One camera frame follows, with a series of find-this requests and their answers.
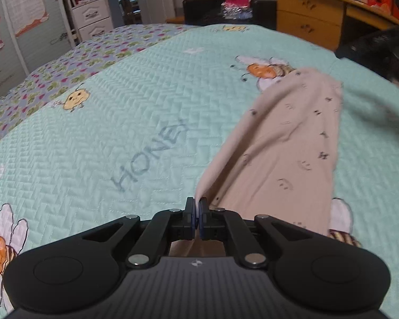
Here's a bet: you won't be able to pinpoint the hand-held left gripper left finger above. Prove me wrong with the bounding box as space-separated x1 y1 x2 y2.
81 197 197 270

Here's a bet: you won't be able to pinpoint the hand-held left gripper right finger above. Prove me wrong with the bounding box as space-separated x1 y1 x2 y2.
198 197 315 270

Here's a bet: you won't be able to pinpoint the beige smiley print pants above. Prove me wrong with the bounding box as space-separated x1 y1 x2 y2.
168 67 344 258

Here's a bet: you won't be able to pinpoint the red box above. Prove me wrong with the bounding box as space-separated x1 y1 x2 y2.
366 0 398 14

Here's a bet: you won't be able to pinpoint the wooden desk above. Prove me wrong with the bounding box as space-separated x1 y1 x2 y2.
273 0 399 52

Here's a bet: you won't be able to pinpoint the mint quilted bee blanket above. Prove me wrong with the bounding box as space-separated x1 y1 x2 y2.
0 23 399 319

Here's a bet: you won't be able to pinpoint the black chair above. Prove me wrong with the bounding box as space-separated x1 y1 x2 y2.
183 0 278 32

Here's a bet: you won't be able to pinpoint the white drawer cabinet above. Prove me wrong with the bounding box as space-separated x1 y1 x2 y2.
70 0 115 42

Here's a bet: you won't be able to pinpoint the white wardrobe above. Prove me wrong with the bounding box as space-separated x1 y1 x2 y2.
0 0 77 107

